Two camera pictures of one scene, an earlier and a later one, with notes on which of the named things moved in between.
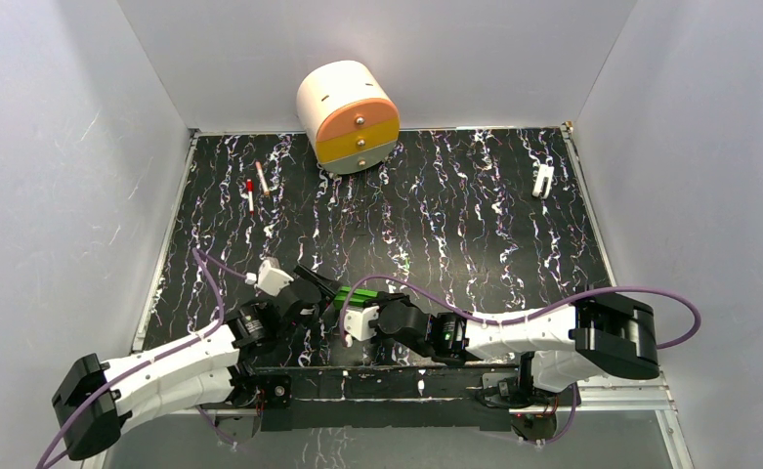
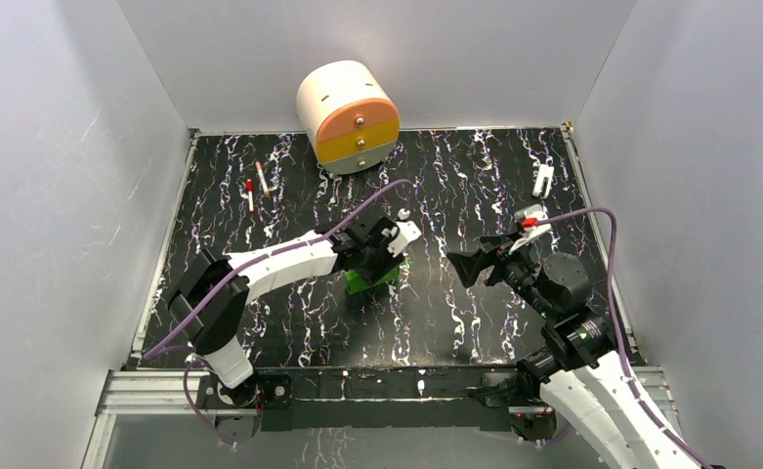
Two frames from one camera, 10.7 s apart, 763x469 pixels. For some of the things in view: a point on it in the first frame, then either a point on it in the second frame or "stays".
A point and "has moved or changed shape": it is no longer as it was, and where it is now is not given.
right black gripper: [384, 297] → [492, 250]
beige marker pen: [263, 178] stays
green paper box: [347, 296] has moved or changed shape
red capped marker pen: [250, 190] stays
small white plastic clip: [543, 171] stays
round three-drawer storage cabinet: [349, 114] stays
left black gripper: [307, 290] → [380, 260]
